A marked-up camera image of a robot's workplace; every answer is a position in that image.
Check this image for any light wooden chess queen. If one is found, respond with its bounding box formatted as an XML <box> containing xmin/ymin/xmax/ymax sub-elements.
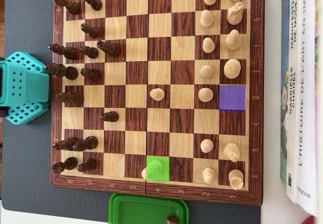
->
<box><xmin>141</xmin><ymin>159</ymin><xmax>165</xmax><ymax>181</ymax></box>

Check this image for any dark wooden chess knight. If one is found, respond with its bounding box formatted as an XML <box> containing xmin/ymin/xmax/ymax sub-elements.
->
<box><xmin>52</xmin><ymin>137</ymin><xmax>78</xmax><ymax>151</ymax></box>
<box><xmin>97</xmin><ymin>40</ymin><xmax>121</xmax><ymax>57</ymax></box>

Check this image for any light wooden chess king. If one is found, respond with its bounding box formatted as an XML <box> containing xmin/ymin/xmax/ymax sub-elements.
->
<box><xmin>224</xmin><ymin>59</ymin><xmax>241</xmax><ymax>80</ymax></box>

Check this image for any light wooden chess knight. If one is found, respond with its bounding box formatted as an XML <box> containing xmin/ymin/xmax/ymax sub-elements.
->
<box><xmin>224</xmin><ymin>142</ymin><xmax>240</xmax><ymax>163</ymax></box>
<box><xmin>227</xmin><ymin>2</ymin><xmax>244</xmax><ymax>25</ymax></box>

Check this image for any dark wooden chess queen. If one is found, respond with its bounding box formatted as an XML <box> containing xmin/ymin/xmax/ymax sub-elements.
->
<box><xmin>53</xmin><ymin>91</ymin><xmax>84</xmax><ymax>105</ymax></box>

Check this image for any dark wooden chess king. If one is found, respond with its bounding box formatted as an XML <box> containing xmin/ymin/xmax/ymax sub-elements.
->
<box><xmin>44</xmin><ymin>63</ymin><xmax>78</xmax><ymax>80</ymax></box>

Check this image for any wooden folding chessboard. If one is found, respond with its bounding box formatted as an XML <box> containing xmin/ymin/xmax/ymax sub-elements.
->
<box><xmin>49</xmin><ymin>0</ymin><xmax>264</xmax><ymax>207</ymax></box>

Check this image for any green plastic tray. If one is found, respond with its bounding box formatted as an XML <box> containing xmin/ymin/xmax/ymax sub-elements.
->
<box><xmin>107</xmin><ymin>192</ymin><xmax>189</xmax><ymax>224</ymax></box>

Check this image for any white Gabrielle Chanel book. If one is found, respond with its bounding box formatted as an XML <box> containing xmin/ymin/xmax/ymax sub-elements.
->
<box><xmin>286</xmin><ymin>0</ymin><xmax>306</xmax><ymax>204</ymax></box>

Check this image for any white art history book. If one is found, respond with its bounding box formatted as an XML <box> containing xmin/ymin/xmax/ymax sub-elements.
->
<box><xmin>295</xmin><ymin>0</ymin><xmax>323</xmax><ymax>217</ymax></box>

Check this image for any grey table mat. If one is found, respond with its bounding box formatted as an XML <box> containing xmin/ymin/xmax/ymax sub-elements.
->
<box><xmin>0</xmin><ymin>0</ymin><xmax>262</xmax><ymax>224</ymax></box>

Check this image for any pink red object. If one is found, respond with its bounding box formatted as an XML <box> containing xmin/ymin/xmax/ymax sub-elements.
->
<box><xmin>301</xmin><ymin>215</ymin><xmax>323</xmax><ymax>224</ymax></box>

